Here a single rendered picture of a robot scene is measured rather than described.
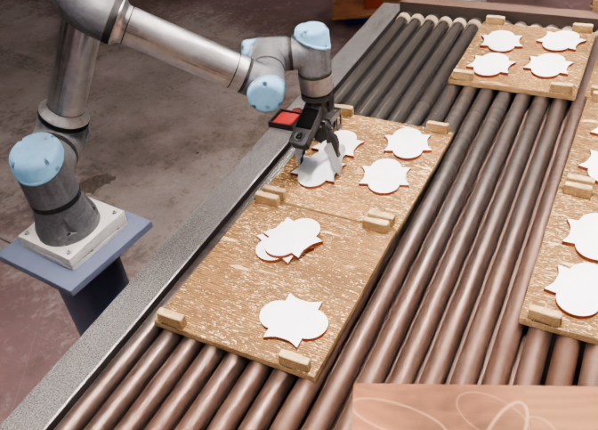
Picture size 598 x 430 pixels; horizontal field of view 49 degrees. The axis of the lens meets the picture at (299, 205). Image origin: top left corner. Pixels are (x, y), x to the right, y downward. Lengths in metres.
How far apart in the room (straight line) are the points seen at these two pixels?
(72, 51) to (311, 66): 0.51
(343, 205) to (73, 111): 0.65
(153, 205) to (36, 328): 0.81
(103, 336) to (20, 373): 1.34
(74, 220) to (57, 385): 0.43
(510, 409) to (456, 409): 0.07
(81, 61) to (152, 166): 2.00
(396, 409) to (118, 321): 0.62
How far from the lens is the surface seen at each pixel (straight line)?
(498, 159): 1.68
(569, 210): 1.53
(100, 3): 1.30
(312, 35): 1.42
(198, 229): 1.53
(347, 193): 1.53
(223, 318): 1.29
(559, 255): 1.41
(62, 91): 1.56
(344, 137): 1.71
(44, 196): 1.55
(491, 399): 1.03
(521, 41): 2.22
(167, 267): 1.46
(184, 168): 3.39
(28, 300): 2.95
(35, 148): 1.55
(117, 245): 1.63
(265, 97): 1.32
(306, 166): 1.61
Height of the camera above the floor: 1.88
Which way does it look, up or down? 39 degrees down
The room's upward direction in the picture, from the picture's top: 7 degrees counter-clockwise
